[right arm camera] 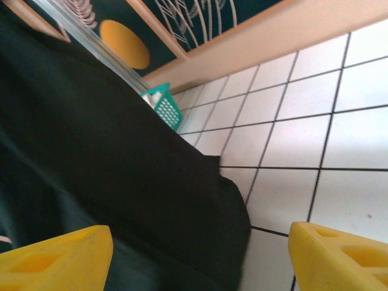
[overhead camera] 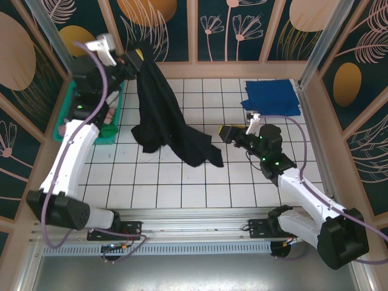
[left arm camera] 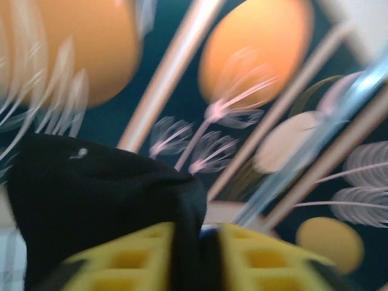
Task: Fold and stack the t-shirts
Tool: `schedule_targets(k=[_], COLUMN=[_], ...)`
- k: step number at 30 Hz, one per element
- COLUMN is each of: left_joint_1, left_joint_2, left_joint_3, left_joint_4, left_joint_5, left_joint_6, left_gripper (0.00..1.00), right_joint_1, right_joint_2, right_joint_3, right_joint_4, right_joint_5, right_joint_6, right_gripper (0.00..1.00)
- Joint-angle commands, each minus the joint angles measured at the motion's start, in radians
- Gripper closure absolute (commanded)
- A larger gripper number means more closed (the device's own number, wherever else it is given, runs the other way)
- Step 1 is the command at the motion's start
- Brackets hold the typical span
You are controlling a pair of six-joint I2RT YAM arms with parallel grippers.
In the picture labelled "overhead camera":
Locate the black t-shirt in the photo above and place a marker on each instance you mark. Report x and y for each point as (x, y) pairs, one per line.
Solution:
(157, 100)

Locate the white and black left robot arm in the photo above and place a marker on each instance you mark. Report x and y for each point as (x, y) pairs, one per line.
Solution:
(72, 157)

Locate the teal plastic basket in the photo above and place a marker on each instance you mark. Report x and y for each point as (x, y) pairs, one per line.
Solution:
(107, 140)

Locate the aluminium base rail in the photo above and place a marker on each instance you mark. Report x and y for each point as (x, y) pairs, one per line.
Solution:
(194, 225)

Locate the aluminium corner post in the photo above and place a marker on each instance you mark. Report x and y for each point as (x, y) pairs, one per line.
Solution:
(327, 33)
(48, 27)

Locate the blue folded t-shirt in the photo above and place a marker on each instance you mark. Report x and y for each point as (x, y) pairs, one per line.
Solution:
(269, 97)

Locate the green crumpled t-shirt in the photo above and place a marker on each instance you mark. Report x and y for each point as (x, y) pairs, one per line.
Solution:
(109, 131)

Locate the grey metal sheet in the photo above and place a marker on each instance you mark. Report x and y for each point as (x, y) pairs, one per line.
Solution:
(182, 272)

